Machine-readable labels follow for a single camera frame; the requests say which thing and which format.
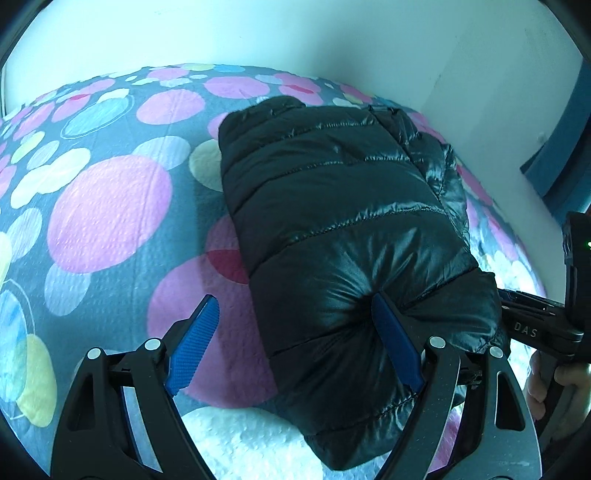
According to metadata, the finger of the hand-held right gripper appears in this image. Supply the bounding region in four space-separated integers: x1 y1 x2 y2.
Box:
496 288 566 311

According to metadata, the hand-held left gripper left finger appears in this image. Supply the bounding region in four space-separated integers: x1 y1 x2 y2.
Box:
53 294 221 480

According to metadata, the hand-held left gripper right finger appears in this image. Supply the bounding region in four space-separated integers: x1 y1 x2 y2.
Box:
372 293 541 480

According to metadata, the black puffer jacket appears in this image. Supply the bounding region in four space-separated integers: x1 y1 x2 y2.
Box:
217 96 511 472

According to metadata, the person's right hand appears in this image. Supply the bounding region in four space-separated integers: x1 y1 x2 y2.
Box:
524 350 591 414

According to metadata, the blue panel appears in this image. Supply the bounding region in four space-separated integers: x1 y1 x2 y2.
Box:
521 60 591 206

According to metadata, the dotted bed sheet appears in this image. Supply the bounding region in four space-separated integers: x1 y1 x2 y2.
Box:
0 64 548 480

